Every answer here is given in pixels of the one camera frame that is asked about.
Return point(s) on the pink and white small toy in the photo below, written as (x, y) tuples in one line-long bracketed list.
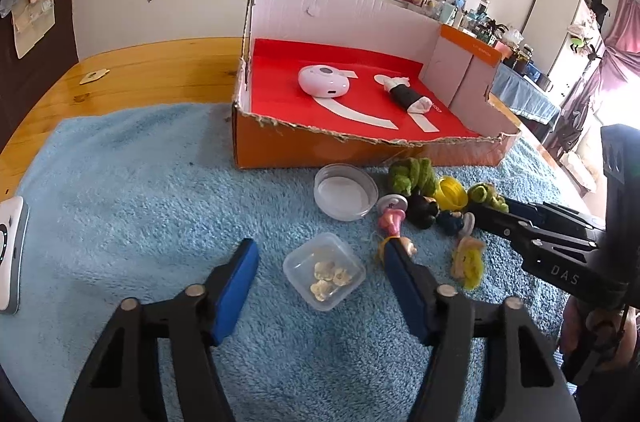
[(391, 217)]

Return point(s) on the square clear plastic container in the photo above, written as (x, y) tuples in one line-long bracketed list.
[(305, 262)]

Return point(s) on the yellow-haired small doll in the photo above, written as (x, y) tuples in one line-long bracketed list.
[(469, 262)]

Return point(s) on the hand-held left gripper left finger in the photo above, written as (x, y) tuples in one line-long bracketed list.
[(237, 287)]

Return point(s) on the light blue fluffy towel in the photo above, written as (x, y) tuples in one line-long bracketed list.
[(150, 202)]

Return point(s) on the white round gadget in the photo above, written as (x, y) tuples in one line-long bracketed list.
[(322, 81)]

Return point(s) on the yellow plastic cup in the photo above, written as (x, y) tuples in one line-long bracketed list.
[(451, 193)]

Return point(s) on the clear plastic paper pouch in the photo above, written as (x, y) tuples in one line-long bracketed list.
[(30, 27)]

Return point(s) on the blue tablecloth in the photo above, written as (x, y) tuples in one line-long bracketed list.
[(525, 95)]

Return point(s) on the white refrigerator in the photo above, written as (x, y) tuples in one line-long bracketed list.
[(555, 27)]

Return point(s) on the black roll with white ends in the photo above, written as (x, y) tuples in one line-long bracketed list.
[(406, 95)]

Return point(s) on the cluster of bottles and jars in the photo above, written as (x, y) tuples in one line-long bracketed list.
[(480, 20)]

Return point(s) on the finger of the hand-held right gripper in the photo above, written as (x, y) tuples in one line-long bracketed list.
[(500, 222), (550, 212)]

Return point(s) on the small yellow toy figure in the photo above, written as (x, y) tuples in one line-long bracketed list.
[(407, 247)]

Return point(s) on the white flat electronic device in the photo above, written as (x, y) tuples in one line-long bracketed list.
[(10, 252)]

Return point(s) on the pink curtain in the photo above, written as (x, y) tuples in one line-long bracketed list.
[(622, 32)]

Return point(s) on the round clear plastic lid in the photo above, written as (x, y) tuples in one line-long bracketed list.
[(345, 192)]

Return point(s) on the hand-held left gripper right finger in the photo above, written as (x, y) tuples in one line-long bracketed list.
[(405, 292)]

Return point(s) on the person's right hand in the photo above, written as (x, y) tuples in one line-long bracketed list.
[(627, 342)]

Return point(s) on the green hanging toy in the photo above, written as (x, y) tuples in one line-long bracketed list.
[(580, 45)]

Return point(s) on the small cream tag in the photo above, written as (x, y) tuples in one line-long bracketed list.
[(93, 76)]

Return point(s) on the cluster of cream shells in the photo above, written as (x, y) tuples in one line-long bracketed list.
[(327, 277)]

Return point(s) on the dark-haired doll in blue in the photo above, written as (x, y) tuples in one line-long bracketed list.
[(421, 211)]

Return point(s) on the orange cardboard box red lining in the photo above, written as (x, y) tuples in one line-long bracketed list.
[(350, 67)]

